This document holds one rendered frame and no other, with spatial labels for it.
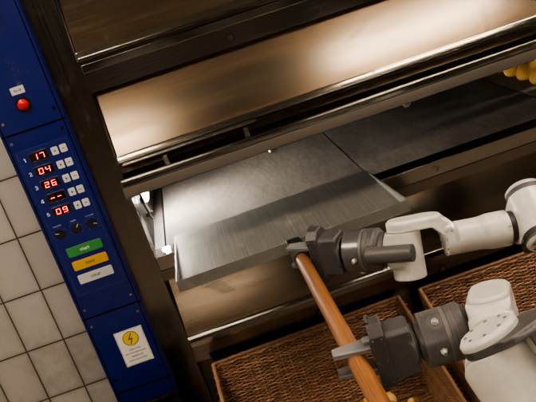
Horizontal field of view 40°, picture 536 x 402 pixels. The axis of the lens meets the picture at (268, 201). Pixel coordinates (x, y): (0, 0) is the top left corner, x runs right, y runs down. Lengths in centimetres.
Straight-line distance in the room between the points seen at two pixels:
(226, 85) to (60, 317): 74
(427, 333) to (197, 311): 96
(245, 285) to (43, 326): 54
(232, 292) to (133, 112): 55
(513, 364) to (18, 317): 140
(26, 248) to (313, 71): 84
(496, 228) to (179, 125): 79
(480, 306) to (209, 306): 102
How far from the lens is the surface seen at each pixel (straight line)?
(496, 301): 112
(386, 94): 177
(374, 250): 144
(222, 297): 199
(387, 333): 115
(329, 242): 151
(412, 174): 199
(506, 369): 92
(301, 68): 185
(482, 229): 150
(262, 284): 199
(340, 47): 187
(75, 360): 207
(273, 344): 204
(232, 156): 171
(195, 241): 191
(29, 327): 204
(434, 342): 115
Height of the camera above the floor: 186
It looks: 19 degrees down
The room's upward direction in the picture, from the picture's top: 18 degrees counter-clockwise
